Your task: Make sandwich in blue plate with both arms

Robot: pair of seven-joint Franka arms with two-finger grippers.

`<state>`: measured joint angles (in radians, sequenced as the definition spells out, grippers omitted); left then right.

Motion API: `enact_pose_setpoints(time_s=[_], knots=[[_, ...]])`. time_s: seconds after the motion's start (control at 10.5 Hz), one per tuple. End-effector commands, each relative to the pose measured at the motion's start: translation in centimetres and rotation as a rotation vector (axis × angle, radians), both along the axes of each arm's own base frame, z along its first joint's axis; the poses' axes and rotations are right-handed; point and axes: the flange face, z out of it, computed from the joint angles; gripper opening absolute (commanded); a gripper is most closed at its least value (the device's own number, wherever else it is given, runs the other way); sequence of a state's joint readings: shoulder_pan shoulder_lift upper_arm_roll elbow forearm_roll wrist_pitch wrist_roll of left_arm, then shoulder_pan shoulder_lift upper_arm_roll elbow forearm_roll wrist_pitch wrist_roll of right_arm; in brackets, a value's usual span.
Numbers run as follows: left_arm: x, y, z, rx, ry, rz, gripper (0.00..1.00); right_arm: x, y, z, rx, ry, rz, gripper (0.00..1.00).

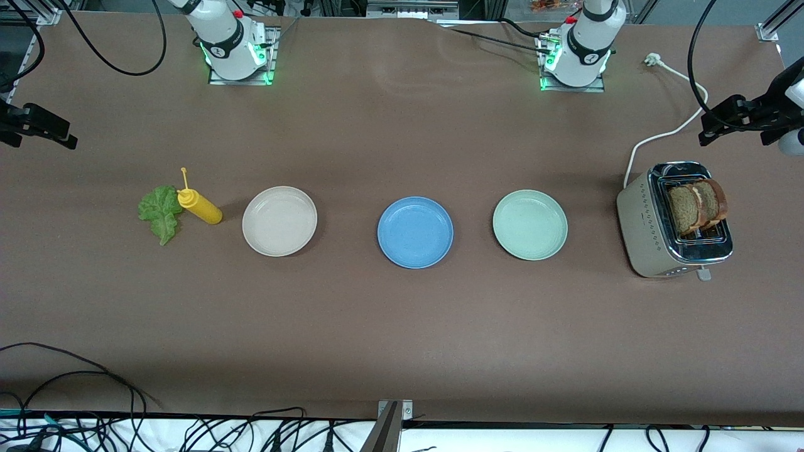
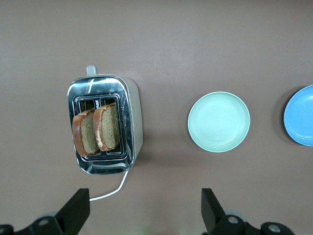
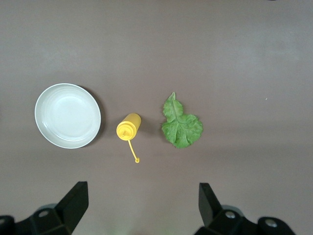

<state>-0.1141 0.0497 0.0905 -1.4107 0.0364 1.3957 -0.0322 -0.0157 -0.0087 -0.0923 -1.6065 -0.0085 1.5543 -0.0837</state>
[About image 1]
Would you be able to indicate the brown bread slice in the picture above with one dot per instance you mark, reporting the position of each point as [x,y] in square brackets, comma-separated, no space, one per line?
[683,210]
[715,199]

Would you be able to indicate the green lettuce leaf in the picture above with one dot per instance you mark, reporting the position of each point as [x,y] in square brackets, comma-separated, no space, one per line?
[160,210]

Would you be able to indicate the yellow squeeze bottle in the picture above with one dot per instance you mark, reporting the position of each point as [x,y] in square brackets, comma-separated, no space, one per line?
[202,208]

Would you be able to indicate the pale green plate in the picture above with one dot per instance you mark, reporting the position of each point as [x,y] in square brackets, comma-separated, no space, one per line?
[530,225]

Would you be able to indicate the white plate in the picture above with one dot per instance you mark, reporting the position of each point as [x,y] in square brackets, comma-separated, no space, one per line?
[279,221]

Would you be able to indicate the blue plate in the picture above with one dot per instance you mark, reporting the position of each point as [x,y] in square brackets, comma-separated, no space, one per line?
[415,232]

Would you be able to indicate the beige chrome toaster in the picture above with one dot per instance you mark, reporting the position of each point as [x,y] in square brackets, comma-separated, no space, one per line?
[641,226]

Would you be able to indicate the orange packet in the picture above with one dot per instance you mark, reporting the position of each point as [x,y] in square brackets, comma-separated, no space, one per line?
[553,5]

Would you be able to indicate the silver metal box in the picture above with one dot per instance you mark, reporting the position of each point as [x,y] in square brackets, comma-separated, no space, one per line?
[411,7]

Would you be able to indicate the perforated metal rail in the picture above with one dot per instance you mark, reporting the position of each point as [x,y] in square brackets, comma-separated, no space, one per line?
[26,53]

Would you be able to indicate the aluminium frame profile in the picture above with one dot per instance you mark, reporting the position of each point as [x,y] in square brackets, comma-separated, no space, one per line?
[50,16]
[776,22]

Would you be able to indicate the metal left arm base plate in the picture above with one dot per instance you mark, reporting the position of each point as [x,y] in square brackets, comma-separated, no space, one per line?
[549,85]

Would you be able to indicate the aluminium bracket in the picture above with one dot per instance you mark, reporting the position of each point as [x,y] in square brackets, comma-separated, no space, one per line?
[386,433]

